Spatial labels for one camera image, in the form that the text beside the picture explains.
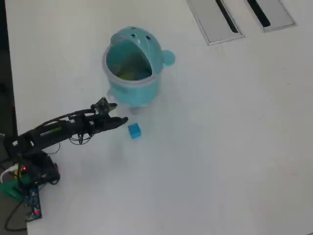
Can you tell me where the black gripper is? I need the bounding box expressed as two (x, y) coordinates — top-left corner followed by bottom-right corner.
(84, 102), (129, 135)

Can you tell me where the blue lego block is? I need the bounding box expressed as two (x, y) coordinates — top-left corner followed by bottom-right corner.
(128, 123), (142, 140)

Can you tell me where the white cable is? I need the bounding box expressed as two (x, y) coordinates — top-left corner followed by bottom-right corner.
(0, 164), (20, 184)

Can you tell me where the blue controller circuit board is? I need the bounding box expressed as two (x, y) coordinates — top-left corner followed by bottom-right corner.
(23, 185), (43, 221)

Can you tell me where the metal desk cable cover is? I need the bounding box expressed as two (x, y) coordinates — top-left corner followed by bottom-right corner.
(186, 0), (246, 47)
(244, 0), (297, 33)

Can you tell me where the green table clamp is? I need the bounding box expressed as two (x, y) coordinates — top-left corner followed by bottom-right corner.
(0, 180), (26, 202)

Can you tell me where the black power cable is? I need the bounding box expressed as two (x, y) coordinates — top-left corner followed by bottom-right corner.
(4, 199), (28, 232)

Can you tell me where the small wrist camera board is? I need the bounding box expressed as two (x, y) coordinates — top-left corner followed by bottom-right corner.
(90, 97), (110, 114)

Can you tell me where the teal whale-shaped bin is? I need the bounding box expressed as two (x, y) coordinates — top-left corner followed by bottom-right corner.
(102, 26), (176, 116)

